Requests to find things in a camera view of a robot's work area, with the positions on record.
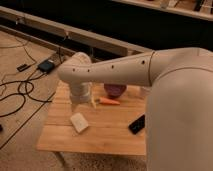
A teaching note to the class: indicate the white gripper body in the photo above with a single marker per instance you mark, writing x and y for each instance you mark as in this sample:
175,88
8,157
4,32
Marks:
79,93

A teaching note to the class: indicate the white sponge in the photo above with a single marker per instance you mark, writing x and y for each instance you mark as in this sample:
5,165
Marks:
79,122

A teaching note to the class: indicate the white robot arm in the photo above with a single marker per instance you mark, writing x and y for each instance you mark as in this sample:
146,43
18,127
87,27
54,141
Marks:
179,109

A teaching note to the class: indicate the purple ceramic bowl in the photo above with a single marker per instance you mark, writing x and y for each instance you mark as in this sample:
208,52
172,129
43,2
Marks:
114,91

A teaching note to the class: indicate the orange carrot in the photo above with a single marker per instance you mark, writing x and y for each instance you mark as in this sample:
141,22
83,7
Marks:
107,101

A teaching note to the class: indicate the wooden table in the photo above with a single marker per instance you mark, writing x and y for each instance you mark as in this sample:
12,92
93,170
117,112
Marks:
107,133

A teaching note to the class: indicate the black power adapter box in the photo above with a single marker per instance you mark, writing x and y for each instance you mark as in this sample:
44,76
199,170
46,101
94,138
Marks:
46,66

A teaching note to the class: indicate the small black device on floor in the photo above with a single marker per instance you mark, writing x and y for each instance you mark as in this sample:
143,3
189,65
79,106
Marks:
23,67

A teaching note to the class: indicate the black remote control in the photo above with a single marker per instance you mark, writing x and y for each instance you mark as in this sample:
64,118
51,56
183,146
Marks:
137,125

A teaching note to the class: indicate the long wooden bench rail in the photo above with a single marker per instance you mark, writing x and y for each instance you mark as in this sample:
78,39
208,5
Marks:
75,34

